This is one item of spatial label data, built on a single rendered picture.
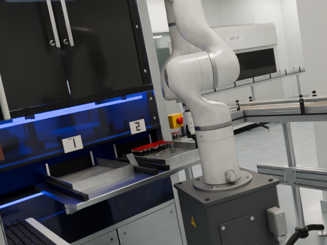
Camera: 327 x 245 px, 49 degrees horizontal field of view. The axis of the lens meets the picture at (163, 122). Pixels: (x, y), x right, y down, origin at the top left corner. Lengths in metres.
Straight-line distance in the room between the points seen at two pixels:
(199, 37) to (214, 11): 7.72
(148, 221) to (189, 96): 0.93
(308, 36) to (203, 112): 1.82
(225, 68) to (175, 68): 0.15
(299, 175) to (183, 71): 1.41
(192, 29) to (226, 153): 0.40
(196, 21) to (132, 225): 1.05
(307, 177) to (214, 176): 1.23
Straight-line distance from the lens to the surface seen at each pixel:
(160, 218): 1.88
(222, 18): 9.00
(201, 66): 1.07
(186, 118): 1.47
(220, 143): 1.10
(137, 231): 1.82
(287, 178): 2.38
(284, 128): 2.30
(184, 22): 1.18
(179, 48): 1.44
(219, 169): 1.12
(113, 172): 1.40
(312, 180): 2.28
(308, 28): 2.80
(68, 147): 1.60
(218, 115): 1.09
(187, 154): 1.46
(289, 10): 10.75
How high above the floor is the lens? 1.22
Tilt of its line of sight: 7 degrees down
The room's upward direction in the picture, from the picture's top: 11 degrees counter-clockwise
